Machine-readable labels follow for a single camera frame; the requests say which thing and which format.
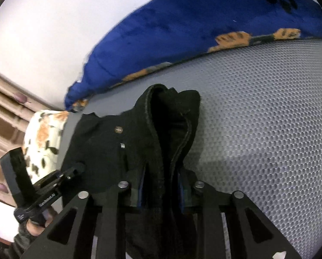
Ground brown curtain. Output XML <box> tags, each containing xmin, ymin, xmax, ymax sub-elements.
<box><xmin>0</xmin><ymin>64</ymin><xmax>66</xmax><ymax>195</ymax></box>

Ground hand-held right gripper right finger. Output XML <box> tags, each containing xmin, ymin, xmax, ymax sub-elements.
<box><xmin>178</xmin><ymin>167</ymin><xmax>303</xmax><ymax>259</ymax></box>

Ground black pants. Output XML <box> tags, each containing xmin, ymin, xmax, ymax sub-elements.
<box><xmin>60</xmin><ymin>84</ymin><xmax>229</xmax><ymax>259</ymax></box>

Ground person's left hand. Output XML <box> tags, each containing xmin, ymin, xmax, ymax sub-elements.
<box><xmin>26</xmin><ymin>207</ymin><xmax>59</xmax><ymax>238</ymax></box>

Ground blue printed blanket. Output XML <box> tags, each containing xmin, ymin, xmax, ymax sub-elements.
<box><xmin>64</xmin><ymin>0</ymin><xmax>322</xmax><ymax>111</ymax></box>

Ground white printed cloth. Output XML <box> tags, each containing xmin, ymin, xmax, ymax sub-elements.
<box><xmin>23</xmin><ymin>109</ymin><xmax>70</xmax><ymax>184</ymax></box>

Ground grey mesh mat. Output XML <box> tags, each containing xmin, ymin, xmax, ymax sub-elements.
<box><xmin>69</xmin><ymin>36</ymin><xmax>322</xmax><ymax>259</ymax></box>

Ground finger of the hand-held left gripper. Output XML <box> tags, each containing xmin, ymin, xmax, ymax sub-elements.
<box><xmin>52</xmin><ymin>162</ymin><xmax>86</xmax><ymax>187</ymax></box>

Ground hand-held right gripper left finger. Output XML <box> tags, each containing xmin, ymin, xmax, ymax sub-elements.
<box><xmin>21</xmin><ymin>167</ymin><xmax>147</xmax><ymax>259</ymax></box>

